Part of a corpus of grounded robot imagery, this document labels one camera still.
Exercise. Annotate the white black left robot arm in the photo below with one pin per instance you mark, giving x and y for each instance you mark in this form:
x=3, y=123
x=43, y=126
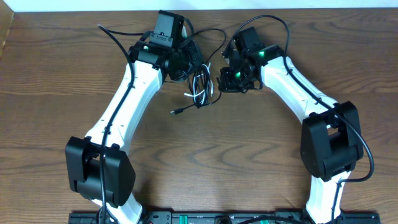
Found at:
x=98, y=165

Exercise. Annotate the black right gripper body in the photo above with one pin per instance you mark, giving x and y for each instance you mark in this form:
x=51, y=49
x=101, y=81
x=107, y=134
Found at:
x=236, y=79

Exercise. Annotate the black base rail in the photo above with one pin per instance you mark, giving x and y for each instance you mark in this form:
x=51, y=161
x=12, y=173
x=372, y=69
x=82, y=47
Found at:
x=280, y=216

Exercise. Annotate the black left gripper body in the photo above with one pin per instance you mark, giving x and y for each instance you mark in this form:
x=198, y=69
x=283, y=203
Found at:
x=188, y=58

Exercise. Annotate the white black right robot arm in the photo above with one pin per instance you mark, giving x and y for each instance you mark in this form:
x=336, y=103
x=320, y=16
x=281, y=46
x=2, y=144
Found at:
x=330, y=144

